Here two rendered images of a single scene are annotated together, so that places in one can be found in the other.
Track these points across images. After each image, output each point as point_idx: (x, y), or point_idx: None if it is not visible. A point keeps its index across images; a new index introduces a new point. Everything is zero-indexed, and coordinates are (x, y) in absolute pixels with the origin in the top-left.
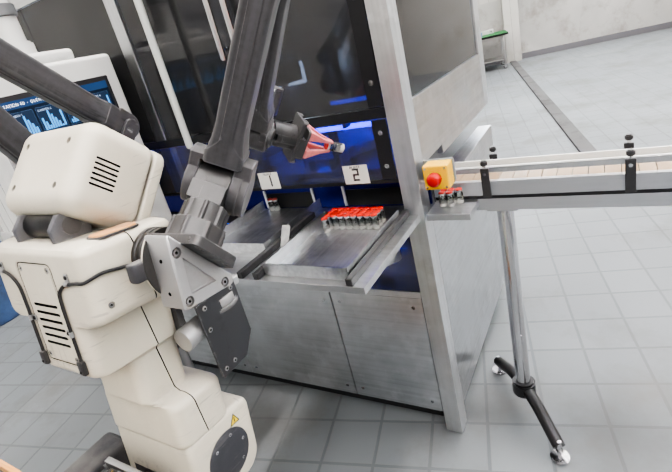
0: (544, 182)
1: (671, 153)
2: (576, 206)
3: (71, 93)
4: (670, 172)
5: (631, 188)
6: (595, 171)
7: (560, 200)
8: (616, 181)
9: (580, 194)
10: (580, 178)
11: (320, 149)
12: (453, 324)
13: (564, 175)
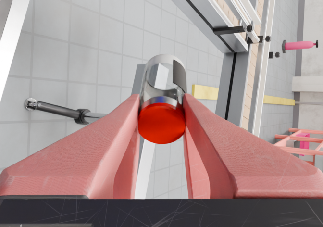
0: None
1: (253, 31)
2: (182, 10)
3: None
4: (239, 41)
5: (218, 33)
6: (220, 1)
7: (181, 2)
8: (219, 24)
9: (196, 11)
10: (212, 8)
11: (135, 168)
12: None
13: None
